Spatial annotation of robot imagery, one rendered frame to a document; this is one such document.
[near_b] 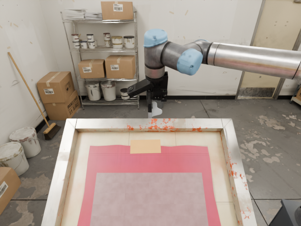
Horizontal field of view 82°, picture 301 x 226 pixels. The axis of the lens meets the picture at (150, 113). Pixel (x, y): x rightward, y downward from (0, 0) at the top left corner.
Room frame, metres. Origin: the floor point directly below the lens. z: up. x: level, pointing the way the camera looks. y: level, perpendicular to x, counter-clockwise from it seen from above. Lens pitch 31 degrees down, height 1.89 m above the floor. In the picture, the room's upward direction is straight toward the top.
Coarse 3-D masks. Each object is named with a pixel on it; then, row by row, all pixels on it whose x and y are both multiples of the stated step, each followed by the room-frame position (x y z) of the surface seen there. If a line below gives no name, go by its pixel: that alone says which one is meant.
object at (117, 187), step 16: (96, 160) 0.41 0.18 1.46; (112, 160) 0.41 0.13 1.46; (128, 160) 0.41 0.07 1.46; (144, 160) 0.41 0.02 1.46; (96, 176) 0.37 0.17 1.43; (112, 176) 0.37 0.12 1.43; (128, 176) 0.37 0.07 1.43; (144, 176) 0.37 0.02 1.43; (96, 192) 0.33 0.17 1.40; (112, 192) 0.33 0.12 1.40; (128, 192) 0.33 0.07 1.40; (144, 192) 0.33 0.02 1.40; (96, 208) 0.29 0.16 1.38; (112, 208) 0.29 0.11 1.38; (128, 208) 0.29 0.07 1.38; (144, 208) 0.29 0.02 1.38; (80, 224) 0.26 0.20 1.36; (96, 224) 0.26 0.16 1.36; (112, 224) 0.26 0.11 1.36; (128, 224) 0.26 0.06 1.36; (144, 224) 0.26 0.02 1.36
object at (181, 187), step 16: (160, 160) 0.41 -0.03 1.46; (176, 160) 0.41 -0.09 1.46; (192, 160) 0.41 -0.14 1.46; (208, 160) 0.41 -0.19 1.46; (160, 176) 0.37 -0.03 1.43; (176, 176) 0.37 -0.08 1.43; (192, 176) 0.37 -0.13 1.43; (208, 176) 0.37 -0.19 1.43; (160, 192) 0.33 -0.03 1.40; (176, 192) 0.33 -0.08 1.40; (192, 192) 0.33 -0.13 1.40; (208, 192) 0.33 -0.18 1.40; (160, 208) 0.29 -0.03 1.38; (176, 208) 0.29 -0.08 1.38; (192, 208) 0.29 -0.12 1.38; (208, 208) 0.29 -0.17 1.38; (160, 224) 0.26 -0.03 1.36; (176, 224) 0.26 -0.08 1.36; (192, 224) 0.26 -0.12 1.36; (208, 224) 0.26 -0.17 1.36
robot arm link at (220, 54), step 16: (208, 48) 0.60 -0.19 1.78; (224, 48) 0.57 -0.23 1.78; (240, 48) 0.55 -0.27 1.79; (256, 48) 0.53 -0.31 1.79; (272, 48) 0.52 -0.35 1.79; (208, 64) 0.60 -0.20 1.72; (224, 64) 0.56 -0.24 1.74; (240, 64) 0.53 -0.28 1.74; (256, 64) 0.50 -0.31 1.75; (272, 64) 0.48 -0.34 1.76; (288, 64) 0.46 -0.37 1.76
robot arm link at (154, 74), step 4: (144, 64) 0.62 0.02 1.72; (148, 68) 0.59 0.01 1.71; (164, 68) 0.61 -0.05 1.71; (148, 72) 0.60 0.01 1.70; (152, 72) 0.59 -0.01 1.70; (156, 72) 0.59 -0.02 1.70; (160, 72) 0.59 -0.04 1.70; (164, 72) 0.62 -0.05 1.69; (148, 76) 0.60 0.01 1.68; (152, 76) 0.59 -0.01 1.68; (156, 76) 0.59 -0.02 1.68; (160, 76) 0.60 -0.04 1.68
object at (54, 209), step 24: (72, 120) 0.50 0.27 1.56; (96, 120) 0.50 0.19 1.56; (120, 120) 0.50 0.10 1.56; (144, 120) 0.50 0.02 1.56; (168, 120) 0.50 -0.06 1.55; (192, 120) 0.50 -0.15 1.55; (216, 120) 0.50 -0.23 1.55; (72, 144) 0.43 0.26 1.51; (240, 168) 0.37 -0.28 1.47; (240, 192) 0.31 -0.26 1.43; (48, 216) 0.26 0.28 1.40; (240, 216) 0.26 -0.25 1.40
